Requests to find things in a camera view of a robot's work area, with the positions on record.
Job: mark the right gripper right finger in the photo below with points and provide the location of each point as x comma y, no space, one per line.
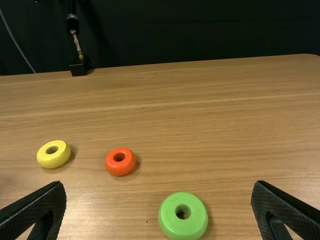
295,212

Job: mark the black clamp stand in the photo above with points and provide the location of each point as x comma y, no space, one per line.
78,70

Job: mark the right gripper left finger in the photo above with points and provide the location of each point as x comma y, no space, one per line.
22,212

